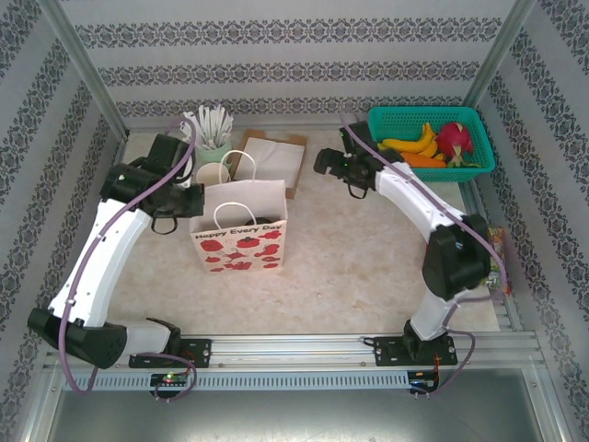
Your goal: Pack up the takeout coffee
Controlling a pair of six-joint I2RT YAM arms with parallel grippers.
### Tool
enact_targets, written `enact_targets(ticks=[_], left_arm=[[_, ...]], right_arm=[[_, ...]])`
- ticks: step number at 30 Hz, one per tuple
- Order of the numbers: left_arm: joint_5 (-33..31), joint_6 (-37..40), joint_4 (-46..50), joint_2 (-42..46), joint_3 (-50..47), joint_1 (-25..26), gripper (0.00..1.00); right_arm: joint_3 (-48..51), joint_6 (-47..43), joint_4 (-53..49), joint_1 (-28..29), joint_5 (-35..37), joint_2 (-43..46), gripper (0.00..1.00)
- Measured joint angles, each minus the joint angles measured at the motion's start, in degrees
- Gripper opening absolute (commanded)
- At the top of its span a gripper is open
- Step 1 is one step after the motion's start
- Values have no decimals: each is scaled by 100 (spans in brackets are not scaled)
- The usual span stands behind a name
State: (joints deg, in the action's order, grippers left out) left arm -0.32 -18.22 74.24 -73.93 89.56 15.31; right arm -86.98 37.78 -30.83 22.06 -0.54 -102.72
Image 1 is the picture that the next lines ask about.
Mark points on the white paper napkin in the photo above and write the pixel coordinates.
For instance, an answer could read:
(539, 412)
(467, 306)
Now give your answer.
(276, 161)

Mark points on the white red printed paper bag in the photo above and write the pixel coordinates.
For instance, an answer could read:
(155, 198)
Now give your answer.
(239, 253)

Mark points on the brown cardboard napkin tray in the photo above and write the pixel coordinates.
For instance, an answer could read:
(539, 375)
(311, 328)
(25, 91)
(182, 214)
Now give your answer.
(257, 133)

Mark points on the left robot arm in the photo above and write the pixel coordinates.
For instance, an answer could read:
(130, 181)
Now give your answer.
(106, 258)

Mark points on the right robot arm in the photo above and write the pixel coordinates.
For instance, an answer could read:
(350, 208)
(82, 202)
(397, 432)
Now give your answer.
(416, 205)

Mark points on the stack of paper cups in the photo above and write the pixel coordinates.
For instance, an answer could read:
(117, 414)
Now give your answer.
(211, 172)

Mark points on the mint green straw holder mug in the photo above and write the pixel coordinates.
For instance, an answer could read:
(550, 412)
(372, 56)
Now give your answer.
(214, 154)

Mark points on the yellow banana bunch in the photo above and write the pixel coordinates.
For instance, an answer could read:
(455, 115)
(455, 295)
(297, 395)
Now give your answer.
(409, 146)

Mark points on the orange toy carrot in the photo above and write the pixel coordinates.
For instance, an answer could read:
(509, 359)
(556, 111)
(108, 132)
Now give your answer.
(428, 160)

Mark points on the pink dragon fruit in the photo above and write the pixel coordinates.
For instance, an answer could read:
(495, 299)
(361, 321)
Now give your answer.
(455, 140)

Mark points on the teal plastic basket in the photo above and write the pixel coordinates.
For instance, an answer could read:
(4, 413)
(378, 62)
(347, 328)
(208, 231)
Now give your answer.
(460, 175)

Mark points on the colourful fruit candy bag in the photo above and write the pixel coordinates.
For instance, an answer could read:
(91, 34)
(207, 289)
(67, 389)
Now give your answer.
(497, 237)

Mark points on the grey sheet metal shelf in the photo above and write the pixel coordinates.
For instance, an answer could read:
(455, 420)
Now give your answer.
(294, 419)

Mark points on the aluminium frame post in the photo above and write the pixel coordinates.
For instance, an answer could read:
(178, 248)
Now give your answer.
(506, 37)
(72, 37)

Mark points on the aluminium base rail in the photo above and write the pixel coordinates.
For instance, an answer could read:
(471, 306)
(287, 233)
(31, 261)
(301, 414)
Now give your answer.
(294, 350)

